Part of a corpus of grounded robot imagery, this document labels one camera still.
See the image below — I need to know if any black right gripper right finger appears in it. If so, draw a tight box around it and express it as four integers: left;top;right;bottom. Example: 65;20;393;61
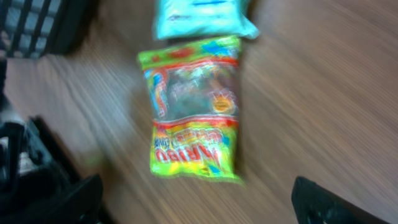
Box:
291;176;387;224

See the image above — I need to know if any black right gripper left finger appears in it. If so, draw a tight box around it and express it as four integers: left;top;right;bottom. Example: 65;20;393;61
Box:
18;175;103;224

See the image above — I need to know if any Haribo gummy bag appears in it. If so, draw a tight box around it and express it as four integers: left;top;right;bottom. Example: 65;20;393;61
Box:
137;35;241;182

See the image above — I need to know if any teal tissue pack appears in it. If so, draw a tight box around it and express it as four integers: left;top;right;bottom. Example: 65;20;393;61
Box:
154;0;259;40

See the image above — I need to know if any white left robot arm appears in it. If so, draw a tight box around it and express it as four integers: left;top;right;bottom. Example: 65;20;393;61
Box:
1;121;85;223

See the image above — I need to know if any grey plastic shopping basket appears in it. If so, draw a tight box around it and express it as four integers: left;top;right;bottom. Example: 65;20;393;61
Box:
1;0;99;60

